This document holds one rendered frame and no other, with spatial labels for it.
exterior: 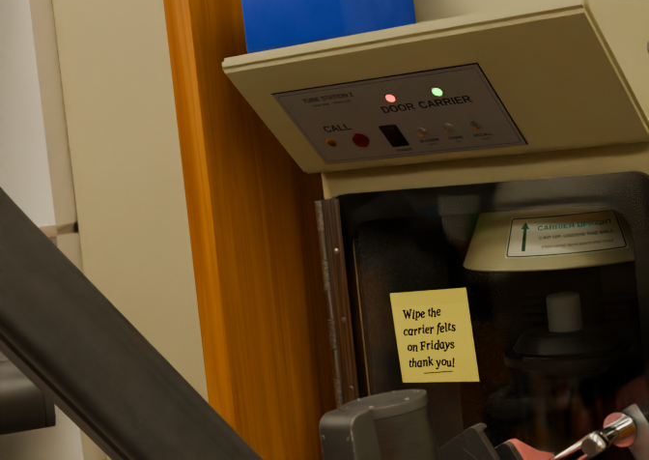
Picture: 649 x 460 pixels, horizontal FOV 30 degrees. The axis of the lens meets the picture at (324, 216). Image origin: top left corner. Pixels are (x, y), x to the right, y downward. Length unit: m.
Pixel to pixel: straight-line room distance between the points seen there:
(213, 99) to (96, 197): 0.90
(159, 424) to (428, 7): 0.46
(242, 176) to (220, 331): 0.14
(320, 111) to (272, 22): 0.08
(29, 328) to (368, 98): 0.39
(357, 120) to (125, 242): 0.98
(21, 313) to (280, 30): 0.39
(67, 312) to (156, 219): 1.19
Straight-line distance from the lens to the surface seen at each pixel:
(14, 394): 0.93
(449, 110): 0.91
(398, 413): 0.75
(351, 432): 0.74
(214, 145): 1.04
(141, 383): 0.66
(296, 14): 0.94
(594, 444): 0.89
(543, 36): 0.83
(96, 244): 1.94
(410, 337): 1.02
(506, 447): 0.86
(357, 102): 0.94
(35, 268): 0.64
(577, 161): 0.93
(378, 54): 0.89
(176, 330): 1.84
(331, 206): 1.05
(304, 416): 1.12
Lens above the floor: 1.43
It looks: 3 degrees down
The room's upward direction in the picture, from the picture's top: 6 degrees counter-clockwise
